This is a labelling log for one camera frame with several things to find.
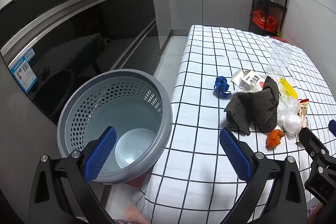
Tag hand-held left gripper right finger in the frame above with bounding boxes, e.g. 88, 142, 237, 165
219, 127, 308, 224

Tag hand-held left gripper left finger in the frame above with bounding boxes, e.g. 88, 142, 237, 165
28, 126, 117, 224

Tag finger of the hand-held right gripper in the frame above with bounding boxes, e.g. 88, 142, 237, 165
328, 119, 336, 138
299, 127, 330, 165

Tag grey perforated plastic basket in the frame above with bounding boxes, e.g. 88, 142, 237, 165
57, 69, 172, 185

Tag yellow plastic lid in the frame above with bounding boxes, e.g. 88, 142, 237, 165
279, 78, 299, 99

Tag red white snack wrapper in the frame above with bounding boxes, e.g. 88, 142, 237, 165
299, 99, 310, 119

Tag white bowl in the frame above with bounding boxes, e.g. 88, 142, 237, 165
115, 128, 160, 169

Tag orange peel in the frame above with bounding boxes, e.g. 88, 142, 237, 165
266, 129, 285, 148

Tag clear plastic bag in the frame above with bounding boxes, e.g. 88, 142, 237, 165
277, 97, 301, 125

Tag dark grey cloth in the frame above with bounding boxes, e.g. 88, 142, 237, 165
224, 76, 279, 135

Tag blue crumpled wrapper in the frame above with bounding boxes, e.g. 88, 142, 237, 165
213, 76, 230, 98

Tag small cardboard carton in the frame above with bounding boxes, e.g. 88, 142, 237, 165
231, 69, 265, 92

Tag clear plastic cup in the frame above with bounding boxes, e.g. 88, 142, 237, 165
268, 40, 293, 77

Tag white black checked tablecloth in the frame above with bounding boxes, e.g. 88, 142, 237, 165
131, 25, 336, 224

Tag blue sticker label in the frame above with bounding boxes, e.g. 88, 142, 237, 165
10, 48, 37, 94

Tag red containers on shelf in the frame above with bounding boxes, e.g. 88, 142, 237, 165
265, 15, 278, 30

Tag black built-in oven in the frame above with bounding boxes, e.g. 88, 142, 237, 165
0, 0, 160, 125

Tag red plastic bag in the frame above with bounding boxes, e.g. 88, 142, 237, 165
252, 10, 266, 29

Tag grey kitchen cabinet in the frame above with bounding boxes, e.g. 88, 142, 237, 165
150, 0, 255, 38

